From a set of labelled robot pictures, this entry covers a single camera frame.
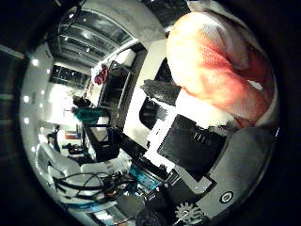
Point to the dark metal shelf rack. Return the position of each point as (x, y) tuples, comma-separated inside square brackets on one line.
[(116, 91)]

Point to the black slatted plastic basket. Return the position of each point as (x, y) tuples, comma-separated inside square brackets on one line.
[(149, 113)]

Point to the red hanging cloth item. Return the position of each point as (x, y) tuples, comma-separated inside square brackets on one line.
[(101, 75)]

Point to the teal electronics box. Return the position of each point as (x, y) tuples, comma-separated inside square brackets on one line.
[(144, 179)]

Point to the person in dark clothes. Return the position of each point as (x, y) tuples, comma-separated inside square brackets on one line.
[(55, 138)]

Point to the person in teal shirt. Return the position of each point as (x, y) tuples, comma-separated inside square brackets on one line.
[(89, 114)]

